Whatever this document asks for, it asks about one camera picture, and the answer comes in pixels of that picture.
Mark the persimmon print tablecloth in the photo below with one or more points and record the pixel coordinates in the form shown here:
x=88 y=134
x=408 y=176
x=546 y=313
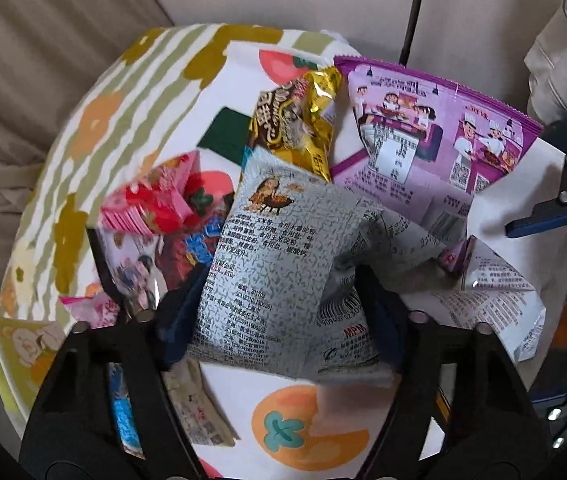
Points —
x=163 y=80

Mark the cartoon girl snack packet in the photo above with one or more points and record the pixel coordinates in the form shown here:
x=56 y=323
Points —
x=131 y=270

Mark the gold brown snack packet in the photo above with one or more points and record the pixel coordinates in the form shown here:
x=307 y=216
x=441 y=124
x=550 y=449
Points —
x=293 y=120

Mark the grey patterned snack packet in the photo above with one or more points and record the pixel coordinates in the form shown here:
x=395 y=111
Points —
x=263 y=260

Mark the red blue snack packet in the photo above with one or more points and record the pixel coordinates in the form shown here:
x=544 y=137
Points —
x=183 y=255

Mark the pink strawberry snack packet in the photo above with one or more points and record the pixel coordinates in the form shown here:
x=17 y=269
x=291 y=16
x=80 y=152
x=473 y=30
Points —
x=148 y=195

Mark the white pink-print snack packet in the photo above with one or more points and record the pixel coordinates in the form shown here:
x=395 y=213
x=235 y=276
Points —
x=493 y=300

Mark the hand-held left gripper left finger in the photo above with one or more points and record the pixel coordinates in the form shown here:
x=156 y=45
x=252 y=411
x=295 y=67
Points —
x=179 y=331

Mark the small purple snack packet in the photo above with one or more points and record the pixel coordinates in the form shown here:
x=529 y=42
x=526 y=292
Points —
x=456 y=257

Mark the small pink snack packet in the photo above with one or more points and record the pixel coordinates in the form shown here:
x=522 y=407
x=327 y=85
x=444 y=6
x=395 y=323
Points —
x=93 y=310

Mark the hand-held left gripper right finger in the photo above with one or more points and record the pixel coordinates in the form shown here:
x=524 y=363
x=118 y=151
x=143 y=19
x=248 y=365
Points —
x=382 y=305

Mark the green bear-print box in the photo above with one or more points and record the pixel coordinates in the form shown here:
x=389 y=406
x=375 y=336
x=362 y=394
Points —
x=18 y=355

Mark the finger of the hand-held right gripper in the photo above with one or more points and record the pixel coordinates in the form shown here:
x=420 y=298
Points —
x=538 y=222

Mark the beige ribbed fabric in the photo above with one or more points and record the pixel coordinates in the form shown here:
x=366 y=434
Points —
x=23 y=85

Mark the blue cream snack packet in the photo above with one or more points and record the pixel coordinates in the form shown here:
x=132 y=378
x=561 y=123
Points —
x=198 y=410

